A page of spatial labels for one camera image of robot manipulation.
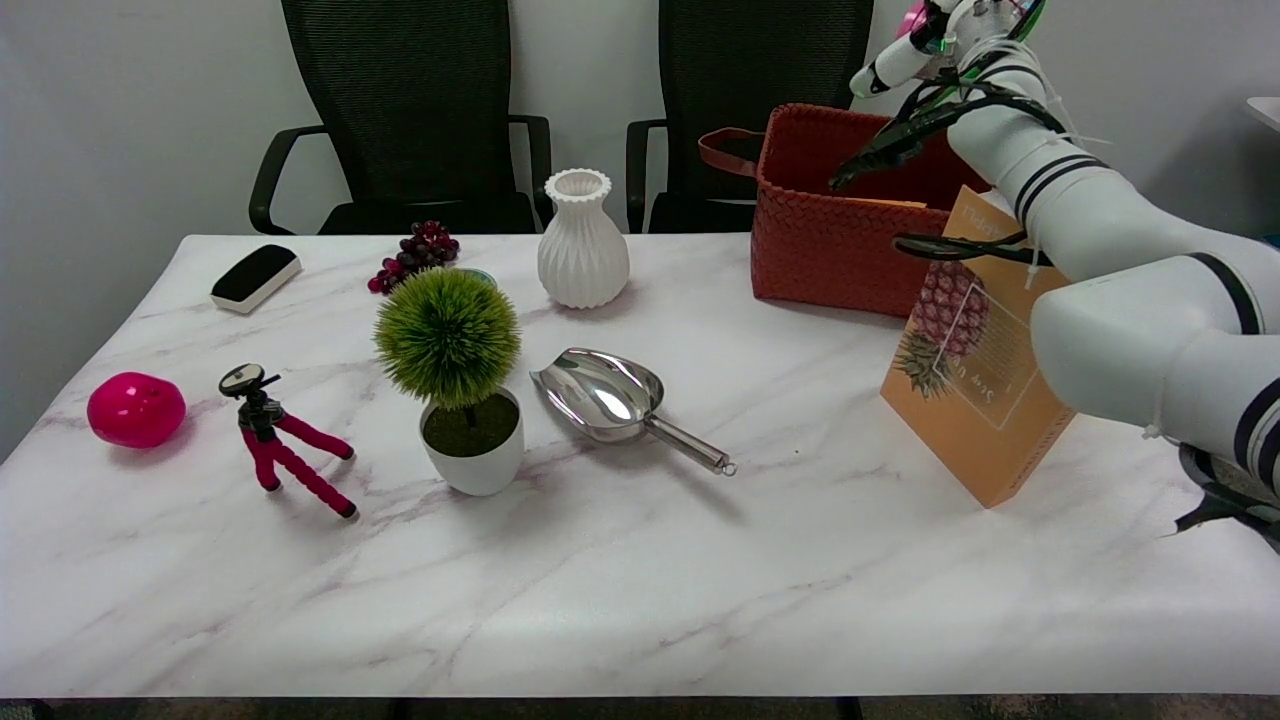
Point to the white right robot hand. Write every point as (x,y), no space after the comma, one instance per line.
(900,62)

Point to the pink gum jar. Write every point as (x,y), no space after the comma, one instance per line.
(910,18)

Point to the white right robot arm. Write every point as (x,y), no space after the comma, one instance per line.
(1130,290)

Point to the red woven basket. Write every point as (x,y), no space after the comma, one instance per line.
(830,240)

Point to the black mesh office chair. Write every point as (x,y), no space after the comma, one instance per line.
(740,70)
(400,110)

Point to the orange pineapple book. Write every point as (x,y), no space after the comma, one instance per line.
(970,400)

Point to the white side desk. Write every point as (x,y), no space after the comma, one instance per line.
(1266,110)

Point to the white ribbed vase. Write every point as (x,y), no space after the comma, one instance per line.
(582,250)

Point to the silver metal scoop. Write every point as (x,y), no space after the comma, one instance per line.
(605,395)

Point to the small teal round item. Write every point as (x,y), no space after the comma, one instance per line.
(480,274)

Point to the purple grape bunch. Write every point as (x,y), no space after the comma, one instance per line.
(415,255)

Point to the green ball plant white pot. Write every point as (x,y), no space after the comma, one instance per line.
(450,340)

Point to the black white board eraser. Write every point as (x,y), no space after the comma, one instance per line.
(255,275)

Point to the red flexible mini tripod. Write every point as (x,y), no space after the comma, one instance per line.
(290,455)

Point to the magenta round ball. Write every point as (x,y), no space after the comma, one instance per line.
(135,410)

